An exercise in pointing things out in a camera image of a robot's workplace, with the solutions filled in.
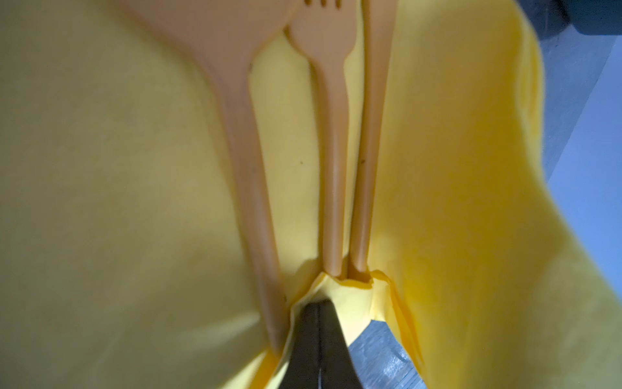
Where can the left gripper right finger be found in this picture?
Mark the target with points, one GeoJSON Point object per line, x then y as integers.
{"type": "Point", "coordinates": [336, 367]}

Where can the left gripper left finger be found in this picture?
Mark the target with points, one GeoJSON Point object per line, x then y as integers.
{"type": "Point", "coordinates": [304, 366]}

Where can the yellow paper napkin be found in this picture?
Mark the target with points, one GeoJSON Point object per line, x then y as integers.
{"type": "Point", "coordinates": [122, 265]}

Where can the yellow plastic fork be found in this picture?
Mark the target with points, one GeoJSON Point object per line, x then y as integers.
{"type": "Point", "coordinates": [325, 33]}

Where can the yellow plastic spoon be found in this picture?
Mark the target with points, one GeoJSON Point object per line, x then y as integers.
{"type": "Point", "coordinates": [223, 38]}

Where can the yellow plastic knife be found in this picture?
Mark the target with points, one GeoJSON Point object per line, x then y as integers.
{"type": "Point", "coordinates": [379, 25]}

